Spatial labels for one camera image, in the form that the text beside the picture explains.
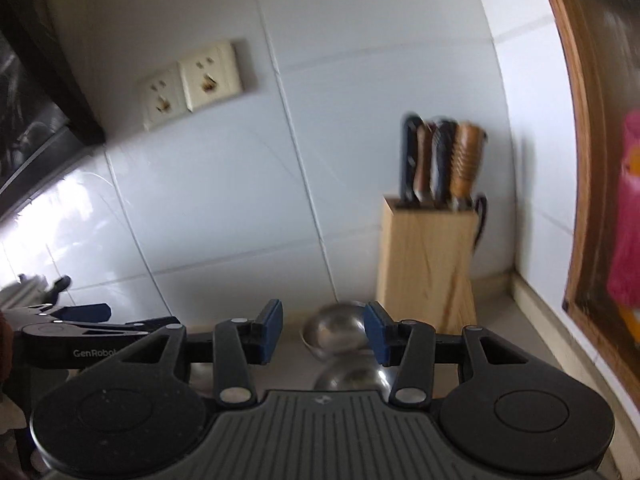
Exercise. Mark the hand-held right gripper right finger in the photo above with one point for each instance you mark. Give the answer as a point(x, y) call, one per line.
point(377, 334)

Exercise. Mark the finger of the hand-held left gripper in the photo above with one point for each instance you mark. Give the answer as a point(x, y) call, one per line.
point(82, 312)
point(155, 322)

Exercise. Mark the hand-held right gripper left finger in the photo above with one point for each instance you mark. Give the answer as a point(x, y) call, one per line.
point(272, 331)

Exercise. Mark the stainless steel bowl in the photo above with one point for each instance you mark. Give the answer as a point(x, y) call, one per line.
point(332, 332)
point(352, 377)

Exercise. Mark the aluminium pressure cooker pot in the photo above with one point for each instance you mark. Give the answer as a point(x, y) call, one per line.
point(27, 292)

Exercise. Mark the wooden knife block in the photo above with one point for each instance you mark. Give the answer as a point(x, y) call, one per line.
point(425, 265)

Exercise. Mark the black range hood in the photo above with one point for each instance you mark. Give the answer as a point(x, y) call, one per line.
point(35, 110)

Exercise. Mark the pink cloth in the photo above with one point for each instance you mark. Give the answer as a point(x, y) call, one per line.
point(627, 210)

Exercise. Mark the cream wall socket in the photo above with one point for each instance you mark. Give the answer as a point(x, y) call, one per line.
point(210, 75)
point(162, 97)

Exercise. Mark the wooden window frame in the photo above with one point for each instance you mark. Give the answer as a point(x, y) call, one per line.
point(580, 160)

